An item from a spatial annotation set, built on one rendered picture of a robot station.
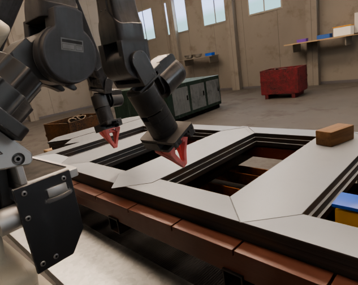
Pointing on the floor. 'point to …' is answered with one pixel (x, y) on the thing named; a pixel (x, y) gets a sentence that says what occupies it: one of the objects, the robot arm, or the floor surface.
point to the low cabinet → (183, 99)
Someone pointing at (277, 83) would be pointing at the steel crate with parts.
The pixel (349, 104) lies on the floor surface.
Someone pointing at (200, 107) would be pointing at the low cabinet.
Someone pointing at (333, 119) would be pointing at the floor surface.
